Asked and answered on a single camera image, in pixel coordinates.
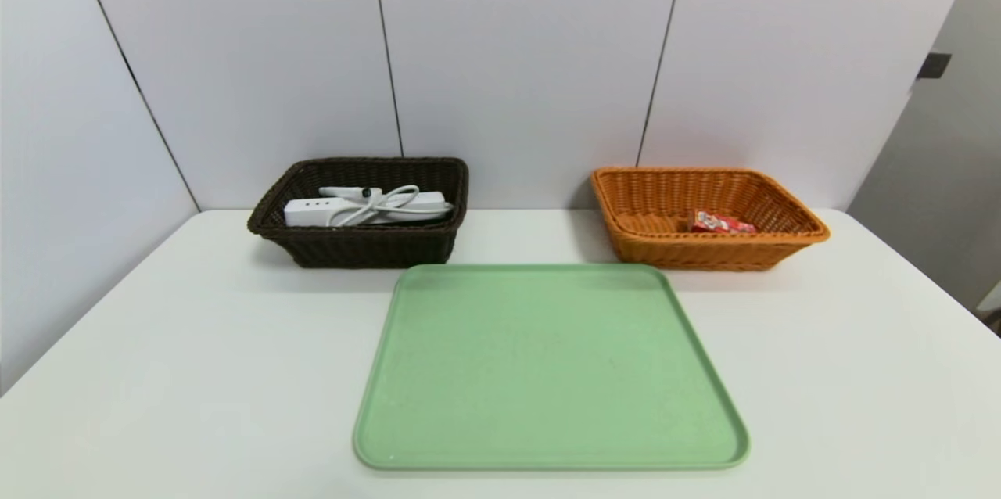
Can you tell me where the white power strip with cable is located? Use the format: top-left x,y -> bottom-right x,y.
283,185 -> 455,228

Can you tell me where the red snack packet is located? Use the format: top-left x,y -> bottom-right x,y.
689,209 -> 759,235

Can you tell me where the dark brown wicker basket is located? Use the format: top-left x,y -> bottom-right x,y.
247,157 -> 470,269

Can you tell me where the orange wicker basket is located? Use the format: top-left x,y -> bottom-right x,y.
590,167 -> 831,271

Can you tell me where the light green plastic tray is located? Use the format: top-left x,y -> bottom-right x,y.
353,263 -> 752,472

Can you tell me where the black wall bracket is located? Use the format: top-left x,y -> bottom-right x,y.
917,52 -> 953,81

